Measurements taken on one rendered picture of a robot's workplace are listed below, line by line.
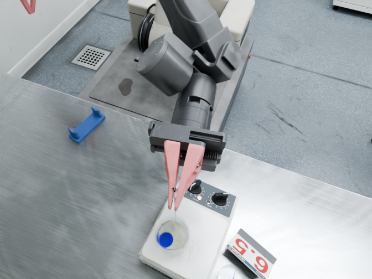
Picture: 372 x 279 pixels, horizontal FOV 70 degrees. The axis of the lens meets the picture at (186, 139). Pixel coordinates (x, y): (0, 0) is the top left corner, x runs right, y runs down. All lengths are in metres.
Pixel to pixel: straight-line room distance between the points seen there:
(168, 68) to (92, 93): 1.00
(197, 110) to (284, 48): 1.94
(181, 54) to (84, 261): 0.43
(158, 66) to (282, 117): 1.49
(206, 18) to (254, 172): 0.38
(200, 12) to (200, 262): 0.39
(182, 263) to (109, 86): 1.02
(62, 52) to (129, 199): 1.72
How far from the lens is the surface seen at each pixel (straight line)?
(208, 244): 0.50
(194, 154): 0.33
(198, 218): 0.51
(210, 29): 0.43
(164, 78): 0.37
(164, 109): 1.23
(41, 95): 0.85
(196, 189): 0.56
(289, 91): 1.97
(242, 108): 1.76
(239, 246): 0.57
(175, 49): 0.39
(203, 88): 0.40
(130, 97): 1.29
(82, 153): 0.70
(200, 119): 0.36
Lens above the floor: 1.32
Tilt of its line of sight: 58 degrees down
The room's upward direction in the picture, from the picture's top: 4 degrees clockwise
